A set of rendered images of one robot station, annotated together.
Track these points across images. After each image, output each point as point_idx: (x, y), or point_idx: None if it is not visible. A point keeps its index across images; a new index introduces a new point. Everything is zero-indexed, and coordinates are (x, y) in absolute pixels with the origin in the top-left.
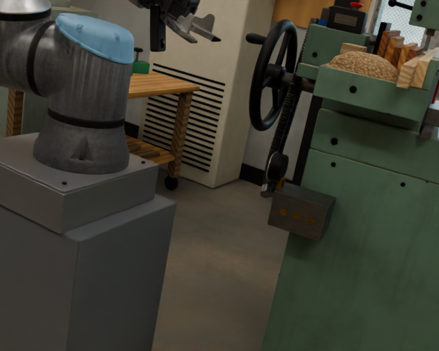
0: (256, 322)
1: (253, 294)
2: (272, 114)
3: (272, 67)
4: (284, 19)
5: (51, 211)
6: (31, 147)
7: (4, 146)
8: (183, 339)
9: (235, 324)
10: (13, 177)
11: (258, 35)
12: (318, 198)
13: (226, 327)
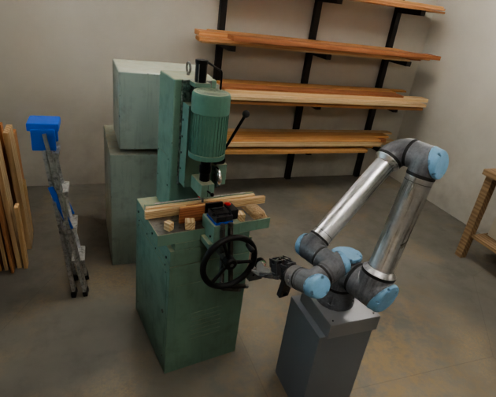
0: (179, 387)
1: None
2: (217, 283)
3: (234, 257)
4: (236, 235)
5: None
6: (353, 308)
7: (364, 311)
8: (231, 395)
9: (193, 391)
10: None
11: (250, 245)
12: (250, 258)
13: (200, 391)
